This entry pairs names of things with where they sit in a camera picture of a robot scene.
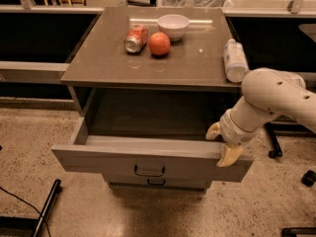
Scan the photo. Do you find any orange fruit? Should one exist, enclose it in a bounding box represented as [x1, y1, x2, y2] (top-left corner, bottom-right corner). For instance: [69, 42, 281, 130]
[148, 32, 171, 56]

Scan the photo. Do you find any black base bottom right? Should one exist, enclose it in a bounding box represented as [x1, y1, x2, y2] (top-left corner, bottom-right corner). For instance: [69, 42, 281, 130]
[281, 227, 316, 237]

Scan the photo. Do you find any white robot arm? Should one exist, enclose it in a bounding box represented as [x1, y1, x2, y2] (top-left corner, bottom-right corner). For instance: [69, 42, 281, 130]
[205, 68, 316, 167]

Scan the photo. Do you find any grey bottom drawer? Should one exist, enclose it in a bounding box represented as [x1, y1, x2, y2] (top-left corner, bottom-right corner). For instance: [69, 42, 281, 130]
[103, 174, 211, 191]

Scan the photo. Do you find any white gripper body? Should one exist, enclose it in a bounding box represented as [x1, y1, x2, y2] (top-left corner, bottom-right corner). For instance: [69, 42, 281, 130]
[219, 109, 260, 145]

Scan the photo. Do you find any white bowl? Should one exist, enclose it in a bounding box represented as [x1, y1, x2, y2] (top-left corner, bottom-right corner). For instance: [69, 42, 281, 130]
[157, 14, 190, 40]

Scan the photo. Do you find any grey metal railing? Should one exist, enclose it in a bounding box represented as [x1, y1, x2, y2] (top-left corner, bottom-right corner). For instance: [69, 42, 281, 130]
[1, 0, 315, 89]

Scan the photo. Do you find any grey drawer cabinet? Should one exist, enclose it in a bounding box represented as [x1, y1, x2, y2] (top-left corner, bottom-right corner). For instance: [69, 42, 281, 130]
[60, 6, 252, 194]

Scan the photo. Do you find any black stand leg left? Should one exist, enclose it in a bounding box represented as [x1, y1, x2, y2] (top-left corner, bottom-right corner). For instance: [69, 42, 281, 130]
[31, 179, 62, 237]

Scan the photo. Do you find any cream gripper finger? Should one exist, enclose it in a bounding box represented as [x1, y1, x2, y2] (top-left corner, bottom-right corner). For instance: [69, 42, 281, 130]
[217, 143, 243, 168]
[205, 122, 221, 140]

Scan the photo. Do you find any red soda can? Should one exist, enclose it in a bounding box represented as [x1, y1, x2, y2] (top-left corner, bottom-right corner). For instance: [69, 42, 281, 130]
[124, 25, 148, 53]

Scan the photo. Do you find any clear plastic water bottle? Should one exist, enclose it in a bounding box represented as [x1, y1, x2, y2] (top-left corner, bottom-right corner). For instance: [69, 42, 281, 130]
[223, 39, 249, 83]

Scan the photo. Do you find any grey top drawer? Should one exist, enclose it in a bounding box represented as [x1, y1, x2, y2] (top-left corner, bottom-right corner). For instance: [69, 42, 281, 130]
[52, 89, 253, 182]

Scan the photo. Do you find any black stand leg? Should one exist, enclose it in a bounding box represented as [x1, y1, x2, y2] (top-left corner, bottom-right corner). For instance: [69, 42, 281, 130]
[31, 179, 62, 237]
[265, 123, 282, 159]

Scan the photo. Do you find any black cable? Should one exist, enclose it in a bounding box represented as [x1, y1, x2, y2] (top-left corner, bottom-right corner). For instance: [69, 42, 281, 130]
[0, 186, 52, 237]

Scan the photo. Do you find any grey drawer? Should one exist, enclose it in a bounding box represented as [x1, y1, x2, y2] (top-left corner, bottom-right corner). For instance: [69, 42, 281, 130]
[52, 89, 253, 182]
[103, 174, 211, 191]

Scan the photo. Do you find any black caster wheel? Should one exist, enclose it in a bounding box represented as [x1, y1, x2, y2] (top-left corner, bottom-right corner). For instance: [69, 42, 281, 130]
[301, 170, 316, 187]

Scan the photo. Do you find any black stand leg right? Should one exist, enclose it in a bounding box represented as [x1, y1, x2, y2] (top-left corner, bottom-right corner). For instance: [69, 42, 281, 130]
[265, 123, 282, 159]

